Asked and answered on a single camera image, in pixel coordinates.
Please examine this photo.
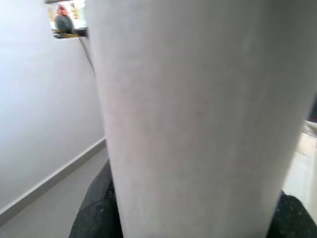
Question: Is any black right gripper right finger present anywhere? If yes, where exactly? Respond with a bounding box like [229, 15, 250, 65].
[266, 190, 317, 238]

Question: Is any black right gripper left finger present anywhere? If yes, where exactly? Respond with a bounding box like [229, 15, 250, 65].
[68, 158, 124, 238]

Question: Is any white plastic table leg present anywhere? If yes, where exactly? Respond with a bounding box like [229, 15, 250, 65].
[84, 0, 317, 238]

